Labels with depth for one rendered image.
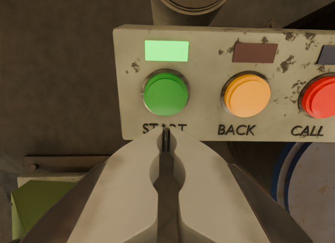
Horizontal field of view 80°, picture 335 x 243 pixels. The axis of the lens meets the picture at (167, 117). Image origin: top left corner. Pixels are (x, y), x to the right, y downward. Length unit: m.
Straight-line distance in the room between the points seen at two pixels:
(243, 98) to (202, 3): 0.15
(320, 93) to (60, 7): 0.85
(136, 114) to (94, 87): 0.64
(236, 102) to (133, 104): 0.09
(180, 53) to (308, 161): 0.36
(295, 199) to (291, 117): 0.28
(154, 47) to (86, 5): 0.72
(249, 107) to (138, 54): 0.11
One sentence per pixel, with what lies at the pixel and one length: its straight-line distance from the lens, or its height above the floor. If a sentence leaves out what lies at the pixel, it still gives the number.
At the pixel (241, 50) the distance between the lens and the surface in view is 0.19.
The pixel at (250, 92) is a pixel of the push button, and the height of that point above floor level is 0.61.
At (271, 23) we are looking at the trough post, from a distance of 0.91.
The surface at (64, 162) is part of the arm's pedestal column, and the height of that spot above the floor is 0.02.
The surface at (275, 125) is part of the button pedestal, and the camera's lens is 0.24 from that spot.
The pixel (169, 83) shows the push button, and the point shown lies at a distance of 0.17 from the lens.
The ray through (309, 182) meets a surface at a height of 0.43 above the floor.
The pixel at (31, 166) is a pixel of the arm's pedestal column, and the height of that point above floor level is 0.03.
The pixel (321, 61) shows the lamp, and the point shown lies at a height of 0.61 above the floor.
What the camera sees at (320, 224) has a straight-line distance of 0.55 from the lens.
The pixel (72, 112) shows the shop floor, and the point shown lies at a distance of 0.87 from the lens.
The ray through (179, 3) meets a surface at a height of 0.52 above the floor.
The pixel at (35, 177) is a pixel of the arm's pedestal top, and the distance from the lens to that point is 0.86.
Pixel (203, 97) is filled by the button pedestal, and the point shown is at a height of 0.60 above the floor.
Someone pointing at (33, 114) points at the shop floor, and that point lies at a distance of 0.94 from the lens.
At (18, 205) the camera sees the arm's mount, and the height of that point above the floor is 0.27.
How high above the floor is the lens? 0.79
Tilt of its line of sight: 82 degrees down
